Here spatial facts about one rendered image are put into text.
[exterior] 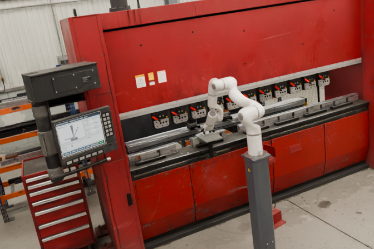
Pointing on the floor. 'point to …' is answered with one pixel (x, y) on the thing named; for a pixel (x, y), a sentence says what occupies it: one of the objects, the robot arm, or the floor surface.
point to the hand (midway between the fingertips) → (207, 132)
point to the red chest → (57, 207)
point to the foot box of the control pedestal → (277, 218)
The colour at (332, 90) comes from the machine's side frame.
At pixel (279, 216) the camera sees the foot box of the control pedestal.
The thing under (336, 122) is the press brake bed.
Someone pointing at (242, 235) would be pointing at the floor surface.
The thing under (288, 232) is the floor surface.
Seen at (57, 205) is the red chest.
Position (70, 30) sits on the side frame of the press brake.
